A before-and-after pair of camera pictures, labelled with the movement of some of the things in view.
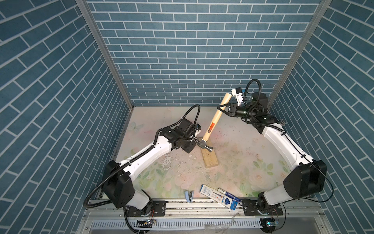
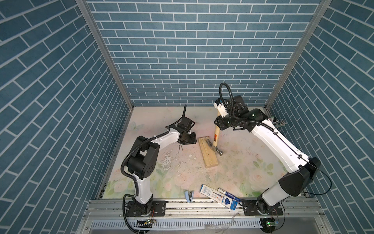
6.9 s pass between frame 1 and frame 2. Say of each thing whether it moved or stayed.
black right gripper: moved
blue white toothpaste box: stayed
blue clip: stayed
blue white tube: stayed
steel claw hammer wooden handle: moved
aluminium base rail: stayed
